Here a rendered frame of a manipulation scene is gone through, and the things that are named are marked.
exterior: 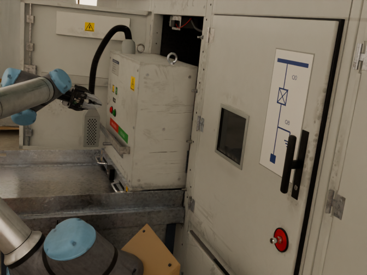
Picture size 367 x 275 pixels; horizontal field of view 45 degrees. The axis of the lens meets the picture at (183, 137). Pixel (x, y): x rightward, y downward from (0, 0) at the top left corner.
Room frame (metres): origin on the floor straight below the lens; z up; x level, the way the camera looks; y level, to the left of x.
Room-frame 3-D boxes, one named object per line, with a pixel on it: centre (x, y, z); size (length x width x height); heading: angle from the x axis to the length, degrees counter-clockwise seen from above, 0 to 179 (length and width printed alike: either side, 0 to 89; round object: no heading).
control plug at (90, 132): (1.98, 0.42, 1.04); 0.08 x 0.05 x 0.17; 113
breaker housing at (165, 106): (1.91, 0.04, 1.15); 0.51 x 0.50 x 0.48; 113
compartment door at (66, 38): (2.22, 0.52, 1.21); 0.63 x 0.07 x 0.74; 92
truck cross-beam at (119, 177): (1.82, 0.26, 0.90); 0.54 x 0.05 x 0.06; 23
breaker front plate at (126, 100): (1.81, 0.28, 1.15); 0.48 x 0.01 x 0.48; 23
